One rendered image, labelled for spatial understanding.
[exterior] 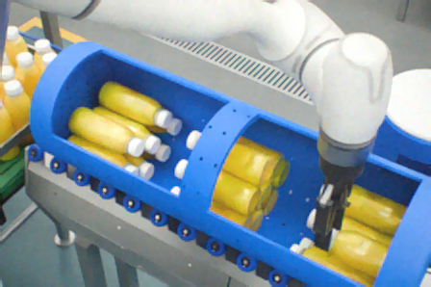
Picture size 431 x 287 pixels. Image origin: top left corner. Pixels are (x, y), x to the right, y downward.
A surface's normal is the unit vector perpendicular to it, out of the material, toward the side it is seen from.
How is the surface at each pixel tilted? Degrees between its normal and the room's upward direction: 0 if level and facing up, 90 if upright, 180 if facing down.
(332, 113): 91
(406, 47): 0
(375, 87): 80
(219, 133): 16
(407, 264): 47
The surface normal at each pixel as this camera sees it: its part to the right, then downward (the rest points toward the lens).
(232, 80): 0.00, -0.71
